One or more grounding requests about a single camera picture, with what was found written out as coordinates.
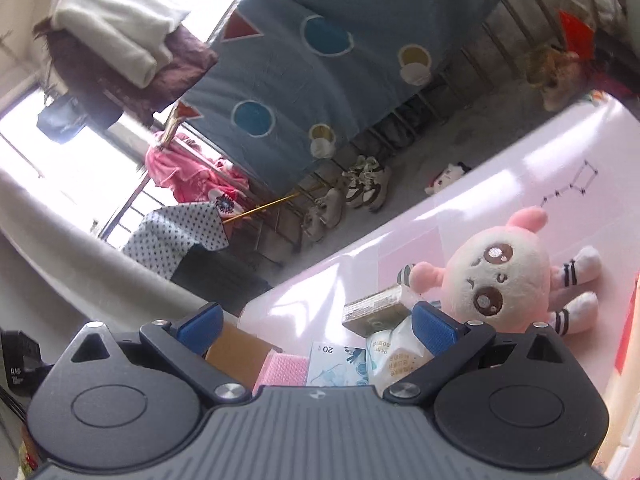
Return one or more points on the blue blanket with circles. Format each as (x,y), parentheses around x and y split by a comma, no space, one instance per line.
(320,90)

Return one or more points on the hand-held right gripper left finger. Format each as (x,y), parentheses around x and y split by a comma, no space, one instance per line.
(202,329)

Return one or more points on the gold tissue packet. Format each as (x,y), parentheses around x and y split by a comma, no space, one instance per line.
(372,307)

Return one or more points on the white shoe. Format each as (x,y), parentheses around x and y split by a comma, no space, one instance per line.
(312,225)
(332,207)

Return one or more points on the white fleece curtain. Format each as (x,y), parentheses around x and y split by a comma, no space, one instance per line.
(75,255)

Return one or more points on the white cotton swab pack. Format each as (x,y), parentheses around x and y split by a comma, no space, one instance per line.
(395,360)

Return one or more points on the grey striped cloth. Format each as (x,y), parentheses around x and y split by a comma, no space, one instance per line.
(406,275)

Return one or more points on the maroon cloth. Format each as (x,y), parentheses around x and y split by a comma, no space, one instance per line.
(100,85)

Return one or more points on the pair of sneakers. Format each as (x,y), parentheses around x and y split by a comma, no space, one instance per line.
(380,185)

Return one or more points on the small white plush toy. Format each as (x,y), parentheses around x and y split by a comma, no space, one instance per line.
(447,177)

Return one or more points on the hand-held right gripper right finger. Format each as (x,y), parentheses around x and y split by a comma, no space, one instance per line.
(432,329)

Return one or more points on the white polka dot cloth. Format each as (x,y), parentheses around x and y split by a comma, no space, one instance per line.
(165,237)

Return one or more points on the pink garment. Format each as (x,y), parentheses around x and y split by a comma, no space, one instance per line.
(192,172)

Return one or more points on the white folded blanket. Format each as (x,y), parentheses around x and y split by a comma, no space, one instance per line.
(115,20)

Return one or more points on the light blue paper box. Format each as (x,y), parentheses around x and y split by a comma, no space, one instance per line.
(332,365)

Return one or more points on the pink mesh sponge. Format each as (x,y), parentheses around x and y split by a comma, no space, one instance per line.
(280,372)

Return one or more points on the blue hanging bag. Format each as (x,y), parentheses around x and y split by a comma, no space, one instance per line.
(60,117)

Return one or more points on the small red plastic bag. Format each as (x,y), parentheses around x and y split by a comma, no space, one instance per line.
(575,35)

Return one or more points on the yellow pole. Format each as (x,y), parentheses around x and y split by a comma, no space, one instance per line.
(260,208)

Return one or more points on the brown cardboard box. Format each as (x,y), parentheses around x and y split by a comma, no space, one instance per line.
(235,355)

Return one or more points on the dark blue cloth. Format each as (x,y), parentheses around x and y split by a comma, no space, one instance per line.
(220,275)

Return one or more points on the pink plush toy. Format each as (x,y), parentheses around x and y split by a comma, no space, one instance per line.
(500,275)

